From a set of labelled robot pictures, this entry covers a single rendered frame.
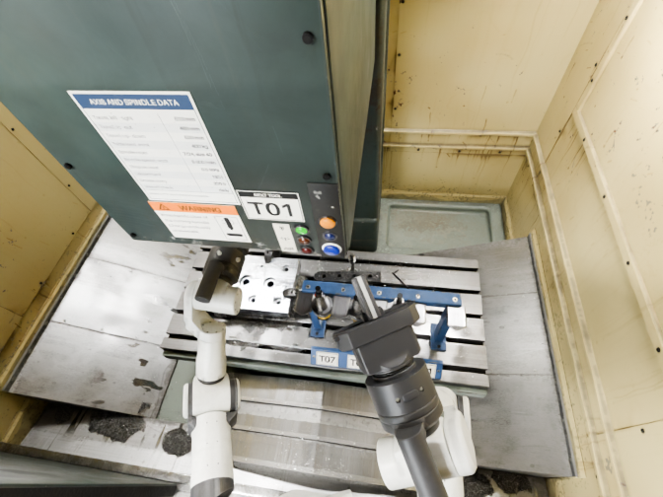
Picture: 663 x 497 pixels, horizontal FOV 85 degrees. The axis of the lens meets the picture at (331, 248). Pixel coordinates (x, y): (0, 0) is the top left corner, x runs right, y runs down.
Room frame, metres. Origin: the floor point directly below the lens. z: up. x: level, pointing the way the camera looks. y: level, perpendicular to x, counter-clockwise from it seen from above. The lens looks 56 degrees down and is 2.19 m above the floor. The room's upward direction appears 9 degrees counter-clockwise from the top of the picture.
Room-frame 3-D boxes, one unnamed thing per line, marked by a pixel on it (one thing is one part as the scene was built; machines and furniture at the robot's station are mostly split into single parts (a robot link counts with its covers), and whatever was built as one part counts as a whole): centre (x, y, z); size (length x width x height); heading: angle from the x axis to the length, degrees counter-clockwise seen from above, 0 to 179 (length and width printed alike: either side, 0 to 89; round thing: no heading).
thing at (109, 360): (0.81, 0.87, 0.75); 0.89 x 0.67 x 0.26; 165
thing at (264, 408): (0.20, 0.14, 0.70); 0.90 x 0.30 x 0.16; 75
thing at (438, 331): (0.41, -0.33, 1.05); 0.10 x 0.05 x 0.30; 165
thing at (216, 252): (0.54, 0.26, 1.45); 0.13 x 0.12 x 0.10; 74
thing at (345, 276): (0.68, -0.04, 0.93); 0.26 x 0.05 x 0.06; 80
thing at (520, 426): (0.46, -0.40, 0.75); 0.89 x 0.70 x 0.26; 165
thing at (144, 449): (0.11, 0.37, 0.65); 2.00 x 0.20 x 0.07; 75
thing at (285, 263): (0.70, 0.30, 0.97); 0.29 x 0.23 x 0.05; 75
